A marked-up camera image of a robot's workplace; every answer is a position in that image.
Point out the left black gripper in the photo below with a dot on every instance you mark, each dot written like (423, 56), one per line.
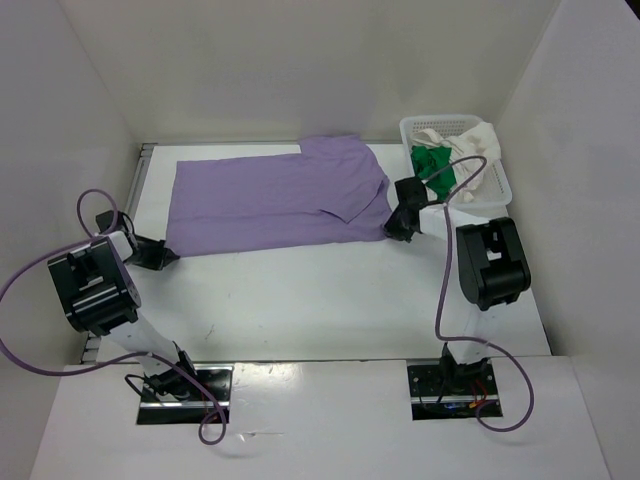
(161, 255)

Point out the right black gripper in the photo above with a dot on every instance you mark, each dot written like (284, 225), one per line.
(393, 231)

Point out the purple t shirt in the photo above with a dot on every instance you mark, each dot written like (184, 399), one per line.
(332, 191)

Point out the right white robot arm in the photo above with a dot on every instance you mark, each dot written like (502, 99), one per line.
(485, 269)

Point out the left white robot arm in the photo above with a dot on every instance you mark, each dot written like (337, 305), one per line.
(99, 296)

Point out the green t shirt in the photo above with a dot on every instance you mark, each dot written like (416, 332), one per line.
(432, 164)

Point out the white plastic basket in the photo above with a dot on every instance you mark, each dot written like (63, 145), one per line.
(494, 192)

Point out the white t shirt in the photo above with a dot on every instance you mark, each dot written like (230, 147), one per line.
(481, 140)

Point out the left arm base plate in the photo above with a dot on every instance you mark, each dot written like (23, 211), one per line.
(155, 409)

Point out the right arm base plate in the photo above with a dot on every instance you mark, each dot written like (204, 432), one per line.
(433, 397)

